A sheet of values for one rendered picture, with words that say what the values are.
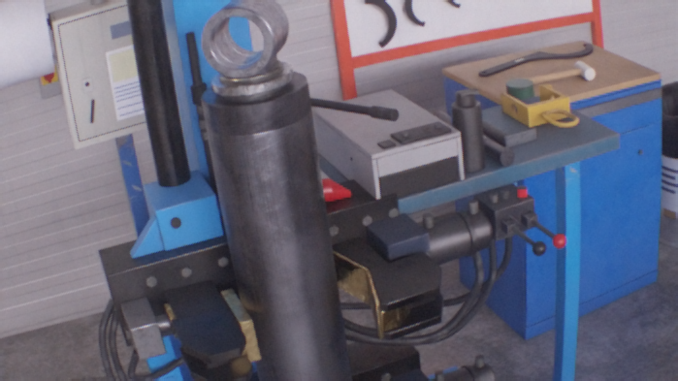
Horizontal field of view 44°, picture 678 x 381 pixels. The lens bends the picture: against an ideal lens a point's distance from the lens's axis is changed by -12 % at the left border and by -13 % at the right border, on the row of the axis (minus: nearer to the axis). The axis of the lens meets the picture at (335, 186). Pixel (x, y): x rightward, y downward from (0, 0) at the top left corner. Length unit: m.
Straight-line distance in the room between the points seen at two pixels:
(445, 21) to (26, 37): 2.28
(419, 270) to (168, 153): 0.64
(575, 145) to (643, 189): 1.17
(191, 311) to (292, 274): 0.27
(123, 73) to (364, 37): 1.69
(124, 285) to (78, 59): 0.75
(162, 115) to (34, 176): 1.83
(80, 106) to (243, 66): 0.91
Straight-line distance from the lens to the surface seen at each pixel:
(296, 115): 1.80
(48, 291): 4.14
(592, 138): 2.54
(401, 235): 2.16
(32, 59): 2.55
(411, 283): 2.01
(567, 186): 2.75
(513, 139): 2.49
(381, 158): 2.19
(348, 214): 2.20
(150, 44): 2.10
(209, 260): 2.14
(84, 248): 4.06
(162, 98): 2.14
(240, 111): 1.76
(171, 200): 2.14
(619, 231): 3.61
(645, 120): 3.51
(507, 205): 2.28
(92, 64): 2.59
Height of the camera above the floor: 2.01
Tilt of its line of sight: 24 degrees down
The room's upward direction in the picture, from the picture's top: 8 degrees counter-clockwise
